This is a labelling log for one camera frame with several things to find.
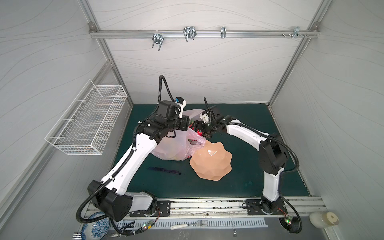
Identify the small metal ring hook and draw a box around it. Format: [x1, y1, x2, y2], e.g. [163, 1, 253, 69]
[221, 27, 227, 39]

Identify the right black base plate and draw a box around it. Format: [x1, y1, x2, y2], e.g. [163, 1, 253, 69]
[241, 197, 288, 216]

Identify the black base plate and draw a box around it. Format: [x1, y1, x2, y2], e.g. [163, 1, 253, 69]
[241, 197, 288, 216]
[129, 200, 171, 217]

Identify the middle metal clamp hook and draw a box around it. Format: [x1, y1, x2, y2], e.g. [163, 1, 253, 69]
[183, 26, 197, 42]

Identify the metal crossbar rail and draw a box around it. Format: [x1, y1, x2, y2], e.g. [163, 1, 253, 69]
[90, 29, 320, 39]

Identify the green table mat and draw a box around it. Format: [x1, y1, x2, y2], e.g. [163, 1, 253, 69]
[113, 103, 309, 198]

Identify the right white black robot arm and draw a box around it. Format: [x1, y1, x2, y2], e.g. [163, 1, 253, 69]
[193, 98, 303, 234]

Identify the right metal bolt bracket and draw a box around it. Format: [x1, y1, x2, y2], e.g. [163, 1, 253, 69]
[282, 27, 309, 39]

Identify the white wire basket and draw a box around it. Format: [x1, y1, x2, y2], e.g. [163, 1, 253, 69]
[45, 80, 127, 156]

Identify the pink green dragon fruit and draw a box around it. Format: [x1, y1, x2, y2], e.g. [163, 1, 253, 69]
[194, 126, 204, 137]

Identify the left metal clamp hook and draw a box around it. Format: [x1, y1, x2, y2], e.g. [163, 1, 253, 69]
[152, 33, 164, 51]

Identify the blue white patterned plate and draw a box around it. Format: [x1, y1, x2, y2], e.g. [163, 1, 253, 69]
[81, 218, 111, 240]

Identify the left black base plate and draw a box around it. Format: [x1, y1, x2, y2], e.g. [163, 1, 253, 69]
[129, 200, 171, 217]

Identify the pink plastic bag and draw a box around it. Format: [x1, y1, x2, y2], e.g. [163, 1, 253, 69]
[151, 127, 206, 161]

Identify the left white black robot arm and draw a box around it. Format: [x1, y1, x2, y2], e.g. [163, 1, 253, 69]
[76, 75, 189, 224]

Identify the peach wavy fruit plate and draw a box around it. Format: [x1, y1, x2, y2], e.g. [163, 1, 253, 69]
[190, 141, 232, 181]

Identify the metal clamp hook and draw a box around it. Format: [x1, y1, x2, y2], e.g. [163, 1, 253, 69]
[152, 33, 164, 51]
[183, 26, 197, 42]

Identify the white handled fork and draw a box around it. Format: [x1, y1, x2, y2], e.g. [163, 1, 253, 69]
[170, 220, 209, 230]

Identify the dark blue knife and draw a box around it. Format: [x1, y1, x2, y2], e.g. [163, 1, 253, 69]
[147, 167, 182, 175]

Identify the silver fork at corner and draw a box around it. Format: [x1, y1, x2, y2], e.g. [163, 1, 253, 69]
[72, 232, 83, 240]

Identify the white vent strip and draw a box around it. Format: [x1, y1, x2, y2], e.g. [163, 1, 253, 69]
[115, 217, 269, 230]

